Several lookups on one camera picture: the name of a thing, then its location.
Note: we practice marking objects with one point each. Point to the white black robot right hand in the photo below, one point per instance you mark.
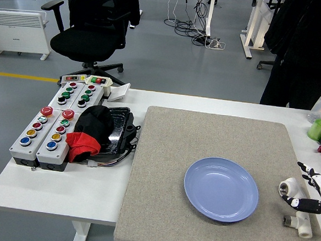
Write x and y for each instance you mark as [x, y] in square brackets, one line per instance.
[318, 206]

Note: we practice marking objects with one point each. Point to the white tee fitting threaded stub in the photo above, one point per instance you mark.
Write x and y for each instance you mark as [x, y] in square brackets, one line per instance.
[303, 223]

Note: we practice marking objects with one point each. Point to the blue round plate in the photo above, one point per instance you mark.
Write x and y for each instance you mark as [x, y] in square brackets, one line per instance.
[221, 189]

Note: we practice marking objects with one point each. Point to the green plastic cup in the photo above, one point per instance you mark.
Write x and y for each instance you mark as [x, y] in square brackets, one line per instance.
[317, 130]

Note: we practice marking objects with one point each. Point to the grey-brown mat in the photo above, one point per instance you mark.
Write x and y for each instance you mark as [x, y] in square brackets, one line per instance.
[203, 134]

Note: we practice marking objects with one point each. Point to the black chair base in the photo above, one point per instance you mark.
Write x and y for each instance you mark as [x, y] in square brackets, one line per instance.
[265, 64]

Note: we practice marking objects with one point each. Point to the person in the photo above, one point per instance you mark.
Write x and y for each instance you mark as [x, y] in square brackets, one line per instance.
[300, 53]

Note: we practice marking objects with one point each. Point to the white power strip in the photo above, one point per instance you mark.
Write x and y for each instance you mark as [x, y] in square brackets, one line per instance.
[216, 44]

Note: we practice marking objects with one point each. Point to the black glossy tray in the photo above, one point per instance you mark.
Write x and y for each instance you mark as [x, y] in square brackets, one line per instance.
[118, 126]

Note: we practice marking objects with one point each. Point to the white desk leg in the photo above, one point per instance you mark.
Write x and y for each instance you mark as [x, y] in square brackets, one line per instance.
[210, 13]

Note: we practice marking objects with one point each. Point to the white flat card box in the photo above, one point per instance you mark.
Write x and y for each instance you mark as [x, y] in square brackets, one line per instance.
[119, 93]

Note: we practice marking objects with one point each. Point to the black cloth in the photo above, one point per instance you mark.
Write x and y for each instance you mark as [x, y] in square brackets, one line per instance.
[94, 122]

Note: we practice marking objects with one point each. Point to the white table leg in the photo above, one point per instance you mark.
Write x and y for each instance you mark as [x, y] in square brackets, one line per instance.
[80, 234]

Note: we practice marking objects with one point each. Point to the red cloth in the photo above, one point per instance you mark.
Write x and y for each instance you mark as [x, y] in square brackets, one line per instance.
[80, 145]

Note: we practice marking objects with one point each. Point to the four-button grey control box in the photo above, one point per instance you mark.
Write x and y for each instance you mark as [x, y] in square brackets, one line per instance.
[89, 99]
[64, 94]

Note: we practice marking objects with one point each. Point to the five-button grey control box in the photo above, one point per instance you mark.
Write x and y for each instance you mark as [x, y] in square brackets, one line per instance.
[23, 146]
[50, 154]

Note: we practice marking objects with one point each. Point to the black office chair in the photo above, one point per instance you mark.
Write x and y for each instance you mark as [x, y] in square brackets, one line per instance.
[83, 43]

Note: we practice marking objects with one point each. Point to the white panel heater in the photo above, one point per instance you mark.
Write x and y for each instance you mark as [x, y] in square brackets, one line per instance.
[18, 32]

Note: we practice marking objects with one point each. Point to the white desk frame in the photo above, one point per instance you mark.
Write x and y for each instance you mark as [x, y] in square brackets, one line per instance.
[254, 25]

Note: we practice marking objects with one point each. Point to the white green-red switch box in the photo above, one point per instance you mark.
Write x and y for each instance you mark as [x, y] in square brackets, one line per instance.
[98, 81]

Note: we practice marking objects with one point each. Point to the grey rocker switch unit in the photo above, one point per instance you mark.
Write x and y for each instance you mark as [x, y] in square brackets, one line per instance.
[71, 78]

